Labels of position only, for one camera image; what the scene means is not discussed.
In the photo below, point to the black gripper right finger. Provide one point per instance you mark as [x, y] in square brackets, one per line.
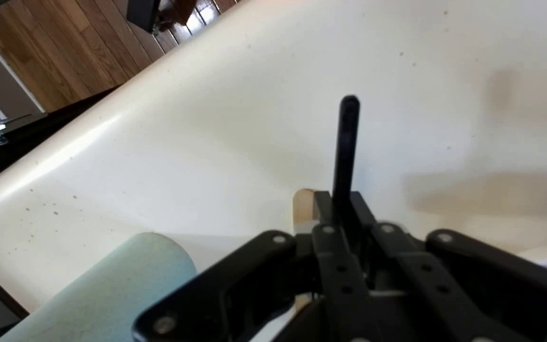
[475, 285]

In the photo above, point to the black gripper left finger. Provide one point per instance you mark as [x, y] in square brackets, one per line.
[222, 287]

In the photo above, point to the small beige wooden block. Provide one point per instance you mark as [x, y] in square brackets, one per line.
[302, 211]

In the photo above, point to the teal plastic cup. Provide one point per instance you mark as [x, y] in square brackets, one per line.
[103, 291]

